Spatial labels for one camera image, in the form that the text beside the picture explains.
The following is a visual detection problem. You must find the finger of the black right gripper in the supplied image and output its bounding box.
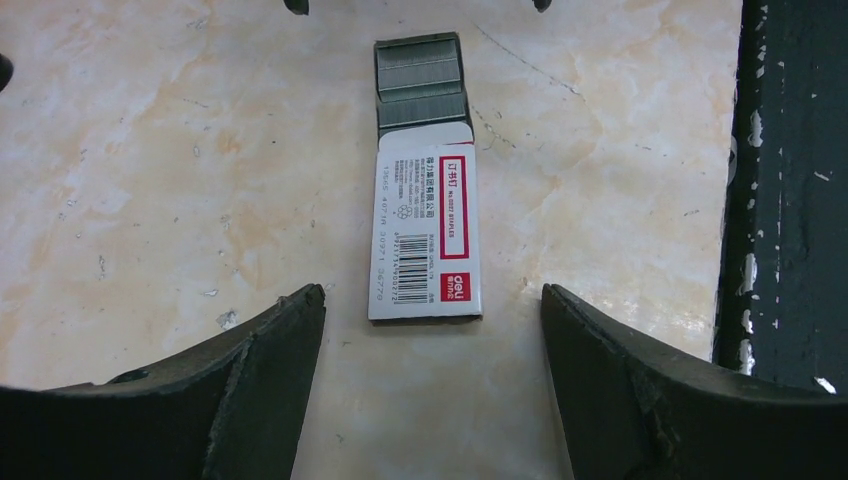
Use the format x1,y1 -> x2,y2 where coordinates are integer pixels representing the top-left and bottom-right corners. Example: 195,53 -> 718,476
283,0 -> 310,16
533,0 -> 552,13

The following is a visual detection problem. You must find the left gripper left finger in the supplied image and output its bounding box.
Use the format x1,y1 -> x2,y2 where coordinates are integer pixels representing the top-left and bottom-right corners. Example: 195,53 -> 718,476
1,284 -> 326,479

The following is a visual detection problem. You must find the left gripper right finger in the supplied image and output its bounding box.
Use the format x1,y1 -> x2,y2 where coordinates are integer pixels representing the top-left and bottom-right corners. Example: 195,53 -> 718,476
540,284 -> 847,479

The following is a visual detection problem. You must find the tray of staple strips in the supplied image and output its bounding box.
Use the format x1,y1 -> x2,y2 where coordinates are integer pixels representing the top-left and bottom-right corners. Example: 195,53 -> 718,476
373,32 -> 475,151

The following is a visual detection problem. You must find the red white staple box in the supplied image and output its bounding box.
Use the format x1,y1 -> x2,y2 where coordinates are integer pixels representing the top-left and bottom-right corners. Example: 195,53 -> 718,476
367,142 -> 483,325

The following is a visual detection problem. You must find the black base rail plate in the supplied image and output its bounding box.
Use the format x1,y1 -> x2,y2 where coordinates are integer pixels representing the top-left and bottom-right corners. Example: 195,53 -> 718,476
712,1 -> 847,396

